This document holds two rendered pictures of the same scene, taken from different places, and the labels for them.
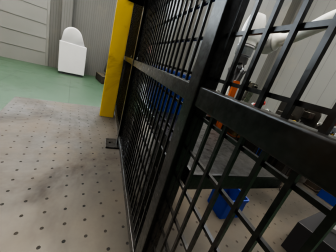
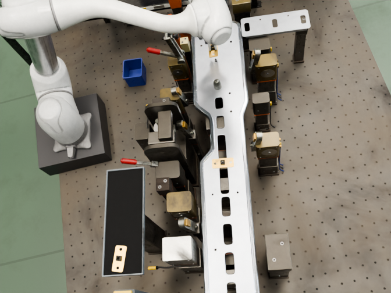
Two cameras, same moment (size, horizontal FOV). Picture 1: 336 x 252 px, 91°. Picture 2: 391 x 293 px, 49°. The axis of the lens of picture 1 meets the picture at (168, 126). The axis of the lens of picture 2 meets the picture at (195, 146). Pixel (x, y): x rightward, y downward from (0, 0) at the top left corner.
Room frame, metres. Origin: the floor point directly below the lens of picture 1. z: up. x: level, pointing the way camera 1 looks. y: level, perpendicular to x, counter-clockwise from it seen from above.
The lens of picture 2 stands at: (1.58, -1.17, 2.53)
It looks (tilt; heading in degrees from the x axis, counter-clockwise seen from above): 66 degrees down; 134
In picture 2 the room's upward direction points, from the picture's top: 24 degrees counter-clockwise
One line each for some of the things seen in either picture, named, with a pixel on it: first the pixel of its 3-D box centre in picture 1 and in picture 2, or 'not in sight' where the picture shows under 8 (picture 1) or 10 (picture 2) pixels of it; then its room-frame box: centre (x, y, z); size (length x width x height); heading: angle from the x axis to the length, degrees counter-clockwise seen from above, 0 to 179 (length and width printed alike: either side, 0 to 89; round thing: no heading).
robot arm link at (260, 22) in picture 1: (253, 30); not in sight; (1.04, -0.29, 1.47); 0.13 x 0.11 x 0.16; 130
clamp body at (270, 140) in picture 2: not in sight; (271, 156); (1.37, -0.57, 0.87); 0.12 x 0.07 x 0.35; 24
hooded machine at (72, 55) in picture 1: (72, 52); not in sight; (5.85, 3.86, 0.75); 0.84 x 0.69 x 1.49; 123
